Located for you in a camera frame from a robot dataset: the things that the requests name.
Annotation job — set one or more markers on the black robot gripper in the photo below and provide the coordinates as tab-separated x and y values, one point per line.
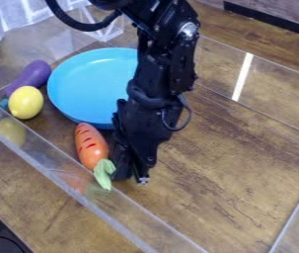
144	123

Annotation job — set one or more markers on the orange toy carrot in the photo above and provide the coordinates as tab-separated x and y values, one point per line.
92	153

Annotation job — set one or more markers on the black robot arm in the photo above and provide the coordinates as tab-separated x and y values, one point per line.
167	30

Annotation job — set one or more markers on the blue plastic plate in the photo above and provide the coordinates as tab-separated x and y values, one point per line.
88	83

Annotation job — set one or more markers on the yellow toy lemon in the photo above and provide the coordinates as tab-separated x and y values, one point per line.
25	102

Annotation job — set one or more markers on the purple toy eggplant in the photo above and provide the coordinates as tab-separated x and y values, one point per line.
33	75

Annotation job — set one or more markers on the dark baseboard strip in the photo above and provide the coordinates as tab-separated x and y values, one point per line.
266	18

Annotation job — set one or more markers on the white patterned curtain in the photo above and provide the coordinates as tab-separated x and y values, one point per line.
18	13

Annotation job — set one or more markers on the clear acrylic enclosure wall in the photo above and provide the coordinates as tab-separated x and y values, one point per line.
223	190

